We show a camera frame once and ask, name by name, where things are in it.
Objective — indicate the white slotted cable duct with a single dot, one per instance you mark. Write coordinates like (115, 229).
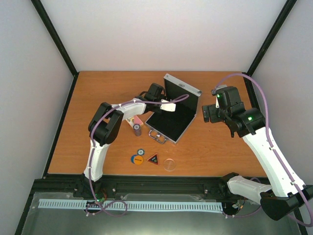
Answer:
(132, 206)

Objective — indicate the red black triangular button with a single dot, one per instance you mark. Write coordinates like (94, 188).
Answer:
(153, 159)

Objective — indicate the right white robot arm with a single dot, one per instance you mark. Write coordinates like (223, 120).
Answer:
(285, 191)

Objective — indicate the playing card deck box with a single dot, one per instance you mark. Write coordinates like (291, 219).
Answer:
(134, 120)

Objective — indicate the clear round dealer button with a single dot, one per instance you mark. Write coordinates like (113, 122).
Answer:
(169, 164)

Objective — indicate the orange blue round button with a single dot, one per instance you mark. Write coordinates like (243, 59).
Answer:
(137, 159)

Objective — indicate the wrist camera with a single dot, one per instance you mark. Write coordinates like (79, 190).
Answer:
(226, 96)
(167, 106)

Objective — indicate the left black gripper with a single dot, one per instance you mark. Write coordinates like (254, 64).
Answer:
(159, 112)

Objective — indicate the single blue green chip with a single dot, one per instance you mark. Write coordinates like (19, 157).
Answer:
(141, 152)

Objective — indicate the tall purple chip stack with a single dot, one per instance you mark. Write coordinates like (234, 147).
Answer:
(137, 129)

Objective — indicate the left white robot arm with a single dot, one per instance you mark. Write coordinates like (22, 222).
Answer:
(105, 125)

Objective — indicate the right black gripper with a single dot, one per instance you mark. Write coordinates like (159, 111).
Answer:
(212, 115)

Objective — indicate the black aluminium frame rail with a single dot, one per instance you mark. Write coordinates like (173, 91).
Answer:
(115, 186)

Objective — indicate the aluminium poker case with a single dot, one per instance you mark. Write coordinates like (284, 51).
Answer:
(170, 126)

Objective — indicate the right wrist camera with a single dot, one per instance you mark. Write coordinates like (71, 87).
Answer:
(226, 96)

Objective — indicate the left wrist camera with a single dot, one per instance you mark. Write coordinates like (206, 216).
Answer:
(167, 106)

